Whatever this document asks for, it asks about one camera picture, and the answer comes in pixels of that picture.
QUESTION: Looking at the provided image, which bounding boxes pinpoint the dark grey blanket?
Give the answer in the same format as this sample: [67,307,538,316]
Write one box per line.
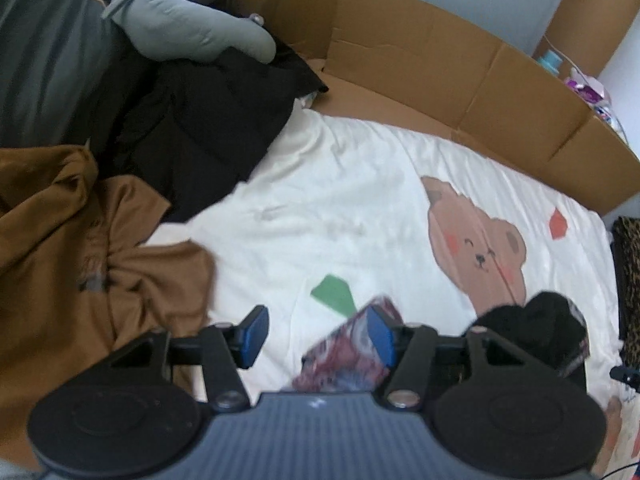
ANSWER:
[0,0,146,151]

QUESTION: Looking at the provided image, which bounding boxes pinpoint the leopard print cloth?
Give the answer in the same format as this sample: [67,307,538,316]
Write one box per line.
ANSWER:
[612,216,640,361]

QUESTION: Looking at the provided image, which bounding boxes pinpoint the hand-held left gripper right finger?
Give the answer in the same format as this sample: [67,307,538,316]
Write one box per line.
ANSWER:
[366,304,543,410]

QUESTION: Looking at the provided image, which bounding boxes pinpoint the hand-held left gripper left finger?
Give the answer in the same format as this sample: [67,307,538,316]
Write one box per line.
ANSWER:
[107,304,271,413]

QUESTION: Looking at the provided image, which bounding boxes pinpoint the flattened cardboard sheet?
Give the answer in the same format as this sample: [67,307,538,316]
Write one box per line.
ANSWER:
[175,0,640,216]

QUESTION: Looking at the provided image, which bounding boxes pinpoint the white bear print bedsheet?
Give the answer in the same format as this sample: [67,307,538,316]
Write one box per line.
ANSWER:
[145,105,640,476]

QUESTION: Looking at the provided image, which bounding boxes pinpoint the black shorts with floral lining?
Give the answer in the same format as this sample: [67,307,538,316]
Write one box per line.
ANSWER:
[292,291,591,393]

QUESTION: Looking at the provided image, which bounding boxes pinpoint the teal cup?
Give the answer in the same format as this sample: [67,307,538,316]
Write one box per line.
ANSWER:
[537,49,563,75]

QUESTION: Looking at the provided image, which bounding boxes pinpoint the cardboard box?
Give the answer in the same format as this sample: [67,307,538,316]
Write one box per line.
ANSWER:
[532,0,640,78]

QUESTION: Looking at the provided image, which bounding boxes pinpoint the black garment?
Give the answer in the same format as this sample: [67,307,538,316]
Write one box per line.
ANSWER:
[92,40,331,223]

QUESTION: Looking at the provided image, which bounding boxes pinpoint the pink package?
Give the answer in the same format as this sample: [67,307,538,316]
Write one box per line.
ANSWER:
[565,67,613,121]

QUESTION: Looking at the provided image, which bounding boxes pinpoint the brown garment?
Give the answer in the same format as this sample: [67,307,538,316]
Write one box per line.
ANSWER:
[0,145,216,471]

